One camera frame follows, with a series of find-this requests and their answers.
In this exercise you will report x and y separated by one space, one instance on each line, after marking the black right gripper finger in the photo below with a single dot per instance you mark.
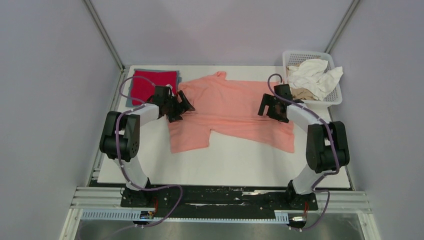
267 101
280 116

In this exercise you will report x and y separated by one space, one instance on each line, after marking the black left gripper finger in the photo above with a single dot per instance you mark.
184 104
174 116

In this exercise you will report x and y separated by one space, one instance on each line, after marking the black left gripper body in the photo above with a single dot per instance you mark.
172 105

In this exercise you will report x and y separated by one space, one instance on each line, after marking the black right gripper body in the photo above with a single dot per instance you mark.
276 102

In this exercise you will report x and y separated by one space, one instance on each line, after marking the salmon pink t-shirt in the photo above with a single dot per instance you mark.
228 107

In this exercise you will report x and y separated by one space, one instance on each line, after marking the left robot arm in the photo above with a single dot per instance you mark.
120 139

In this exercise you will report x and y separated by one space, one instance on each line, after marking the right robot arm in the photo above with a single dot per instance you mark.
326 148

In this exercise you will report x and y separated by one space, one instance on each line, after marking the beige crumpled t-shirt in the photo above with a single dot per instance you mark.
302 94

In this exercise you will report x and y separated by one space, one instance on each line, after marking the folded red t-shirt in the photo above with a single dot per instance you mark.
145 86

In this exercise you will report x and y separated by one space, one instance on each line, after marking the white crumpled t-shirt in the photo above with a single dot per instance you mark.
312 74

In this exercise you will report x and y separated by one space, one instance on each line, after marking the folded grey t-shirt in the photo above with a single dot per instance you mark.
178 78

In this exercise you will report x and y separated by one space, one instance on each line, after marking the white plastic laundry basket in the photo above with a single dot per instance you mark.
294 57

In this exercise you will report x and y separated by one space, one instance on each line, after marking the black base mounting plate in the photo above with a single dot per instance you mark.
245 202

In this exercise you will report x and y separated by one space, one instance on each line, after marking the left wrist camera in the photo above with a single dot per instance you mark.
169 86

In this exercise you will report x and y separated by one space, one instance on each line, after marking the white slotted cable duct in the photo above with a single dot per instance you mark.
139 216

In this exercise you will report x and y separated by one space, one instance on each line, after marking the aluminium frame rail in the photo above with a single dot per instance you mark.
109 198

